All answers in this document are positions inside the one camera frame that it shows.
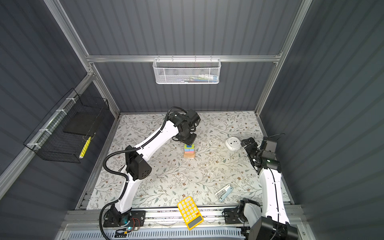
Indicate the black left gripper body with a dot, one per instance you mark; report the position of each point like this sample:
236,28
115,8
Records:
187,138

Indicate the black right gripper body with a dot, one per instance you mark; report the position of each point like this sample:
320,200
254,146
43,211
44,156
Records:
253,150

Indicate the green block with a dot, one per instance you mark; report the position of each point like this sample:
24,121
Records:
188,148

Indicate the wooden block with holes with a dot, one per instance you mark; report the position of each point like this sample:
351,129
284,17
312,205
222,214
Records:
189,155

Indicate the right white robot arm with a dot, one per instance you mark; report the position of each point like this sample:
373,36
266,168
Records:
268,220

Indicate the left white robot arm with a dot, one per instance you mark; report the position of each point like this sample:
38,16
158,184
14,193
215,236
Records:
178,124

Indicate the white round device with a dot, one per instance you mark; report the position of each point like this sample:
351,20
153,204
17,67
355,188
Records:
233,143

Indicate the white light-blue stapler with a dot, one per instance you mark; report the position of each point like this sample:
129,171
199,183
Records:
223,193

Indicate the pens in white basket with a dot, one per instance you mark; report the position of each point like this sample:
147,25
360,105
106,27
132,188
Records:
210,79

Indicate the yellow calculator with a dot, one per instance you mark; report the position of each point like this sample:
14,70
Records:
190,213

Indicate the yellow marker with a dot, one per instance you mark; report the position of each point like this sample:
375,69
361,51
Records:
85,148

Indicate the white wire basket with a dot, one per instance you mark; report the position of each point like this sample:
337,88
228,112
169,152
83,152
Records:
167,73

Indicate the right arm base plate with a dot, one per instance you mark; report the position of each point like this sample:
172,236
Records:
232,216

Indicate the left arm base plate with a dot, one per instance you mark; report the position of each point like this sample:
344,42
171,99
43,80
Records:
131,219

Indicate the black wire basket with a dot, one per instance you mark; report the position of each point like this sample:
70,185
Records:
62,137

